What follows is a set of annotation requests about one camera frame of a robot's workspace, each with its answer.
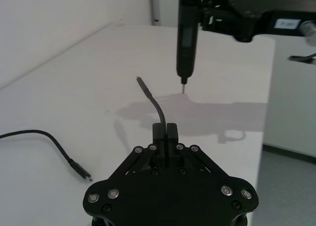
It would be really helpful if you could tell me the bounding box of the thin black plug cable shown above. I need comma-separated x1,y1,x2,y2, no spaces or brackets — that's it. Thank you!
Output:
0,76,167,183

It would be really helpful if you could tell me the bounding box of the grey striped post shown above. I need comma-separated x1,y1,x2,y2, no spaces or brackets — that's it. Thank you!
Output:
150,0,161,22

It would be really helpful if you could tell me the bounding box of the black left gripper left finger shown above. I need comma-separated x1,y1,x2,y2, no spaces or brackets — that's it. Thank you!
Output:
108,123,168,182

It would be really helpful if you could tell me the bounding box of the dark wall baseboard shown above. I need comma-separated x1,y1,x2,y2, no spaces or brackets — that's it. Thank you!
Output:
262,143,316,164

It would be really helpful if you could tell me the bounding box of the thin dark robot cable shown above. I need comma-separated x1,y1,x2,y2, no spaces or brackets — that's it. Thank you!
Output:
288,52,316,64

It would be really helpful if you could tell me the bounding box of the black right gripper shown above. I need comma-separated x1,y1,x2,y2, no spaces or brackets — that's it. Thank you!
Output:
201,0,306,43

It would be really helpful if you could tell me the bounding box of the black electric screwdriver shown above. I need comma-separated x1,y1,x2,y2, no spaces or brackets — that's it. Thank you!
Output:
175,0,204,94

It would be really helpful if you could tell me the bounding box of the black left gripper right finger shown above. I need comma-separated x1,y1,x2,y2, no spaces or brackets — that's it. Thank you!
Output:
167,122,231,179

